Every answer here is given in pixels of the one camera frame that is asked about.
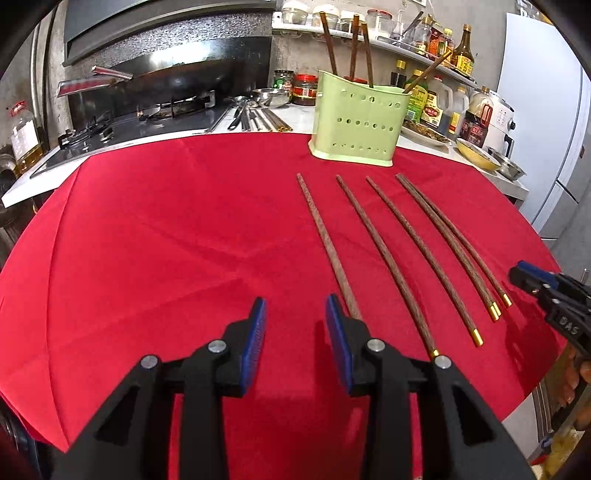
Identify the plate of food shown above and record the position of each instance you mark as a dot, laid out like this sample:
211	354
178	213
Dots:
424	135

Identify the tall brown sauce bottle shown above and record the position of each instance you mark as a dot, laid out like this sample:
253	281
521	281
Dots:
462	57

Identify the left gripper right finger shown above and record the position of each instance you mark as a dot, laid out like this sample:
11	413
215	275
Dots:
461	436

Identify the black gas stove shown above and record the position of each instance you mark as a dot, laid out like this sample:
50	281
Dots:
109	131

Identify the oil bottle red cap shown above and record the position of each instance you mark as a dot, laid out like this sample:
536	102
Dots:
25	140

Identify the white wall shelf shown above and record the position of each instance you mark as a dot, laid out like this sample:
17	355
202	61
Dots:
277	26

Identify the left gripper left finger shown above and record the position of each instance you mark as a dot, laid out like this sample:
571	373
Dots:
128	436

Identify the person's right hand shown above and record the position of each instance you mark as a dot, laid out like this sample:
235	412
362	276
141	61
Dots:
574	372

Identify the small steel bowl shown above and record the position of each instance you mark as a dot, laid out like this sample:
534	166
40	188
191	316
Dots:
508	169

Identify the white refrigerator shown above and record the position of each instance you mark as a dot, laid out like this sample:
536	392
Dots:
549	90

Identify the yellow bowl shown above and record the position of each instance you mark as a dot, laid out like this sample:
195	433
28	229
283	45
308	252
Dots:
477	156

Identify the green utensil holder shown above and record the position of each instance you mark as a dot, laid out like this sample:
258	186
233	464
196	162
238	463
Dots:
357	123

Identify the steel bowl by jars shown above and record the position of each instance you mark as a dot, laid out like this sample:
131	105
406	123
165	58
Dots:
270	97

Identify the steel utensils on counter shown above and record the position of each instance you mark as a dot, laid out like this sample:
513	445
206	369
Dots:
249	116

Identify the grey range hood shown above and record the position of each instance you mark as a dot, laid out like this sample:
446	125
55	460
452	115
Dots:
91	26

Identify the steel wok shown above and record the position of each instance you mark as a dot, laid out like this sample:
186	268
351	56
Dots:
100	93

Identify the red lid sauce jar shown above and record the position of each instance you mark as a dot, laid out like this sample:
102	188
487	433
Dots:
304	90

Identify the red tablecloth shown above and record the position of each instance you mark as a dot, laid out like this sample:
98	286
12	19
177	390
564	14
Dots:
154	249

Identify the green label bottle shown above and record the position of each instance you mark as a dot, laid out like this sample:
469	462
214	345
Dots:
417	102

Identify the white rice cooker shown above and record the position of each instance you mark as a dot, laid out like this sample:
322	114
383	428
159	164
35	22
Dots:
501	125

